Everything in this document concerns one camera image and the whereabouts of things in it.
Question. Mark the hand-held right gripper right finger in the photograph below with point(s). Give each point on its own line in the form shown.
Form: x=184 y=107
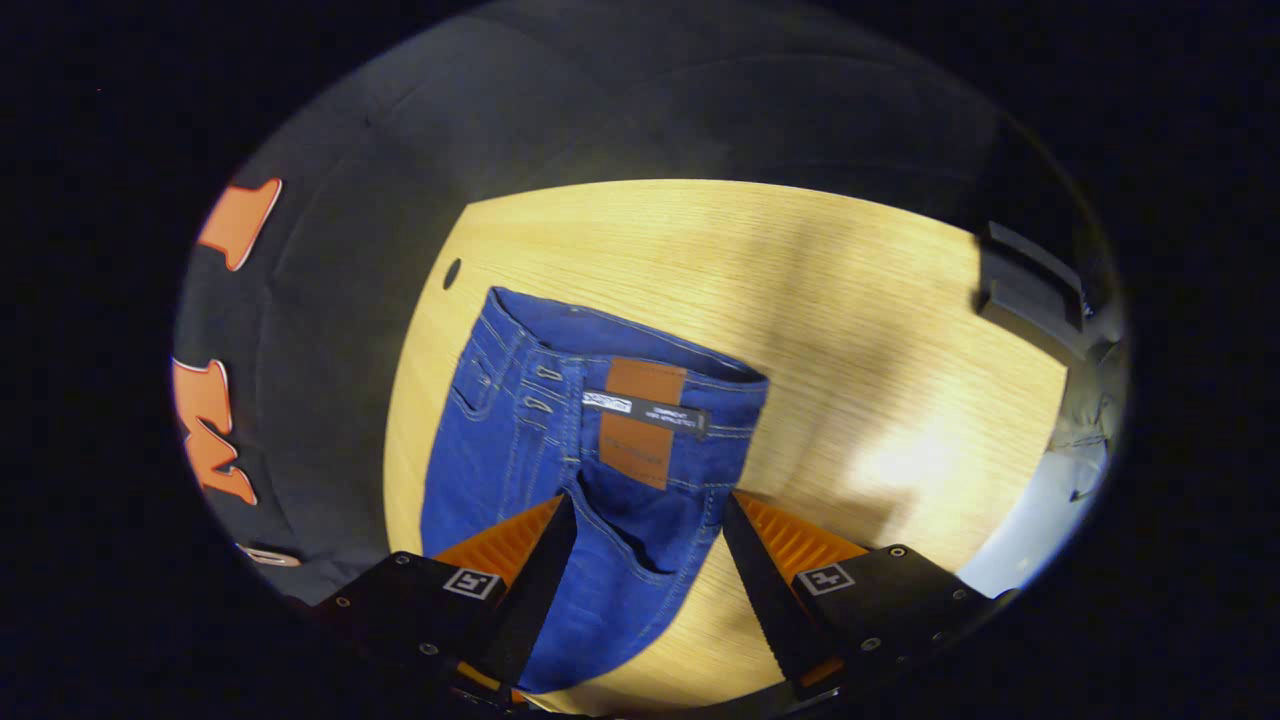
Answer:
x=765 y=590

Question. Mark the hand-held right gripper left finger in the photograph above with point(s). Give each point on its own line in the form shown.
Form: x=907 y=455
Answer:
x=535 y=590

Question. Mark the blue denim jeans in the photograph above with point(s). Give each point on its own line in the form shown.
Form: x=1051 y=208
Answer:
x=520 y=450

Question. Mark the black plastic block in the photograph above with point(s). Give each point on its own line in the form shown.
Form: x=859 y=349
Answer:
x=1025 y=295

